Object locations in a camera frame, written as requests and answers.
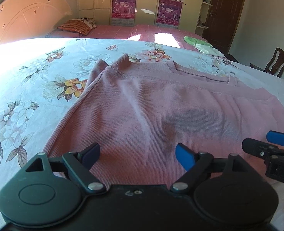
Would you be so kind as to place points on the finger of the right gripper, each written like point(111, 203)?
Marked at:
point(258, 148)
point(275, 137)

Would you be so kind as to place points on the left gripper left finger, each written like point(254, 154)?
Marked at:
point(78, 167)

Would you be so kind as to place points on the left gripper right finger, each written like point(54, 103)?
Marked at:
point(196, 166)

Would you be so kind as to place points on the pink knit sweater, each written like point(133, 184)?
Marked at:
point(138, 113)

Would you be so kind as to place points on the dark wooden chair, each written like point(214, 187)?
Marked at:
point(275, 66)

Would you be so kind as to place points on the floral white bed sheet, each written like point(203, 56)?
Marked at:
point(41, 79)

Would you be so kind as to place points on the pale folded cloth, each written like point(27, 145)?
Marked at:
point(209, 50)

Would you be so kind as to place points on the green folded cloth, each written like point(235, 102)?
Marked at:
point(194, 41)

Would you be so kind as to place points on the pink checkered bedspread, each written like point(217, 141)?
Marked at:
point(154, 34)

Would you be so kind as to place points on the striped orange pillow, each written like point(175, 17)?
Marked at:
point(81, 26)

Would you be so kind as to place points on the dark wooden door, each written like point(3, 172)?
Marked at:
point(222, 22)

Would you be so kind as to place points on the lower right magenta poster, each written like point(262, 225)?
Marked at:
point(168, 14)

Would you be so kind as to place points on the peach wooden headboard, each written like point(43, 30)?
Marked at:
point(25, 19)

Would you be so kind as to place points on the cream wardrobe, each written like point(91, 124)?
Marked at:
point(192, 18)

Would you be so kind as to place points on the lower left magenta poster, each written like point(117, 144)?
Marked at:
point(123, 13)

